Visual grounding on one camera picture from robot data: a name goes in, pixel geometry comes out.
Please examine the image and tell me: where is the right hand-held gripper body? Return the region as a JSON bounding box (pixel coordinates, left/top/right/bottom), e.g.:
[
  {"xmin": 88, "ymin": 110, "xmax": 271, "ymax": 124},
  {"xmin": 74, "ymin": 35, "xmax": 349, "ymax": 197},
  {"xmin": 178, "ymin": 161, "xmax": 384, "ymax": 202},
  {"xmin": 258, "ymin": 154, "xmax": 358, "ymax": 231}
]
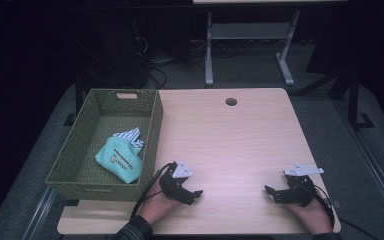
[{"xmin": 282, "ymin": 162, "xmax": 325, "ymax": 207}]

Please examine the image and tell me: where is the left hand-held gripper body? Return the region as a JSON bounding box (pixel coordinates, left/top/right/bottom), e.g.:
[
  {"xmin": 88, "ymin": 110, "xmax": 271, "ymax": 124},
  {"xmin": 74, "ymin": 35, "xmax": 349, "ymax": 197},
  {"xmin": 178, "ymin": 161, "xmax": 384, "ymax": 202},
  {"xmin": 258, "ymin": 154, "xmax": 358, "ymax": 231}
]
[{"xmin": 158, "ymin": 158, "xmax": 194, "ymax": 205}]

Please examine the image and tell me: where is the turquoise pet shirt striped bow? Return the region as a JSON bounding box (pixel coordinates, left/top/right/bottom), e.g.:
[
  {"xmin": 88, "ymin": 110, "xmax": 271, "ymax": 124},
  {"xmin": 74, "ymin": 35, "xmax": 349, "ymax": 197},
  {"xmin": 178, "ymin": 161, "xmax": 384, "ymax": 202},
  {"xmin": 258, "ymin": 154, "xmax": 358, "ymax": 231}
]
[{"xmin": 94, "ymin": 126, "xmax": 146, "ymax": 185}]

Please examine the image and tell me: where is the green woven basket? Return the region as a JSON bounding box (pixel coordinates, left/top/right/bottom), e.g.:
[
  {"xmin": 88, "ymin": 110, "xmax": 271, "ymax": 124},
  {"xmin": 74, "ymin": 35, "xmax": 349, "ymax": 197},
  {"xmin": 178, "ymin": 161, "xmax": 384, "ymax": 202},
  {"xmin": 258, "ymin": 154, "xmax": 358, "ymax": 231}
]
[{"xmin": 45, "ymin": 88, "xmax": 165, "ymax": 203}]

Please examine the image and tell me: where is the person's left hand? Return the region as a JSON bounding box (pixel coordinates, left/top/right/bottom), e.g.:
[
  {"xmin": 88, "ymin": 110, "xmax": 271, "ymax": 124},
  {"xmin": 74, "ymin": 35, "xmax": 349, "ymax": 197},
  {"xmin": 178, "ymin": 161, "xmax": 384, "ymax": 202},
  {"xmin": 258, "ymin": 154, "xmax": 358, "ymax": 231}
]
[{"xmin": 137, "ymin": 181, "xmax": 182, "ymax": 225}]

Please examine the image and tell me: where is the person's right hand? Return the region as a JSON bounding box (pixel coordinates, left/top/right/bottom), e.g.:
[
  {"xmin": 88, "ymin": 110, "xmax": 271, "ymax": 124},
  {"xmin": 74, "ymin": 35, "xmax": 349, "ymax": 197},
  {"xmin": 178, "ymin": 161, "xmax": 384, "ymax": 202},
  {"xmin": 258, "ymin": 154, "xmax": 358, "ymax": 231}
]
[{"xmin": 284, "ymin": 195, "xmax": 334, "ymax": 235}]

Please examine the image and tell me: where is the black metal stand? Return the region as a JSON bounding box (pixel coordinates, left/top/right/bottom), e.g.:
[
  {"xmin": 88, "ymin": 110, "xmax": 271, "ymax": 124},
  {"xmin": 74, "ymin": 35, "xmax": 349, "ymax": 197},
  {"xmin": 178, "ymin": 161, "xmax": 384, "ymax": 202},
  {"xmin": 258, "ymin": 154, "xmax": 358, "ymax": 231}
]
[
  {"xmin": 62, "ymin": 74, "xmax": 85, "ymax": 127},
  {"xmin": 344, "ymin": 64, "xmax": 375, "ymax": 132}
]

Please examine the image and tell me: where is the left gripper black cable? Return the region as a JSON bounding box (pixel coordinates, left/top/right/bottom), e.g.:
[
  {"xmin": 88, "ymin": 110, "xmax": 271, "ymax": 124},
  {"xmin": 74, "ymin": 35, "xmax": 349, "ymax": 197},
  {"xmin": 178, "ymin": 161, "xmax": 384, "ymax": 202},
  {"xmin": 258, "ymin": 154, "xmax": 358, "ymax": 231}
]
[{"xmin": 130, "ymin": 162, "xmax": 178, "ymax": 221}]

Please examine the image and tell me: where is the metal floor rail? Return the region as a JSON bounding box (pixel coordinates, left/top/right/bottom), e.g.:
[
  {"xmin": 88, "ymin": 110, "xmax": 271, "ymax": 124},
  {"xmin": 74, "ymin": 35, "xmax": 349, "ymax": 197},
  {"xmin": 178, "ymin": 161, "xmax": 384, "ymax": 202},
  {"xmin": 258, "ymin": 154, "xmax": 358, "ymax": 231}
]
[
  {"xmin": 22, "ymin": 185, "xmax": 58, "ymax": 240},
  {"xmin": 332, "ymin": 99, "xmax": 384, "ymax": 223}
]

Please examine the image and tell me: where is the tangle of floor cables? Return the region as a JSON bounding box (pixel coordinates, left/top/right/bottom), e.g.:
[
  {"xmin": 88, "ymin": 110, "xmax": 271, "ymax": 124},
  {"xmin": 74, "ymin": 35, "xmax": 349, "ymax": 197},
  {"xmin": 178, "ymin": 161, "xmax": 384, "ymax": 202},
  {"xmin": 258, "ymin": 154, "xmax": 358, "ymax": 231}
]
[{"xmin": 132, "ymin": 34, "xmax": 208, "ymax": 90}]

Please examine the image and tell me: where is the grey metal desk frame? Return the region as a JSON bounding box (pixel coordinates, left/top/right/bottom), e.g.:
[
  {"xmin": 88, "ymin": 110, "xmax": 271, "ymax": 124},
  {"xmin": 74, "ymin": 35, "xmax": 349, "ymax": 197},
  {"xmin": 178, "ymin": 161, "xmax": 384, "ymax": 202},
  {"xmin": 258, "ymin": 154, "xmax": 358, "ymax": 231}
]
[{"xmin": 192, "ymin": 0, "xmax": 348, "ymax": 88}]

